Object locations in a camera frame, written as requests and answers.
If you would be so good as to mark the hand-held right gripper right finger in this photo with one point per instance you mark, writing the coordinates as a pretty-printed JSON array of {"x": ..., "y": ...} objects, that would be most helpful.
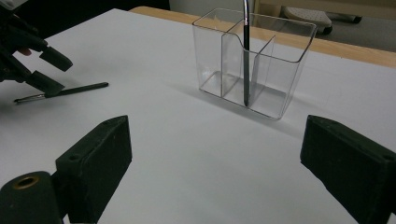
[{"x": 351, "y": 168}]

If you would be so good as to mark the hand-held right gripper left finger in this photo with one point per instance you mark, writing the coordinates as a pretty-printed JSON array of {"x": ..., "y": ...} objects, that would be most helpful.
[{"x": 96, "y": 161}]

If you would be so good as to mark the black pen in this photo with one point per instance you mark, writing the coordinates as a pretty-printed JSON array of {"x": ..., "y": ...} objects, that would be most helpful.
[
  {"x": 246, "y": 62},
  {"x": 82, "y": 88}
]

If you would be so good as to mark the clear plastic pen holder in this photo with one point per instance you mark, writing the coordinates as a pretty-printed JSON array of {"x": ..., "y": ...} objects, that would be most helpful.
[{"x": 271, "y": 77}]

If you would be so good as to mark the office chair base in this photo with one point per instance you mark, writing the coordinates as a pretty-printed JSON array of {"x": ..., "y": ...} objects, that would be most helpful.
[{"x": 311, "y": 18}]

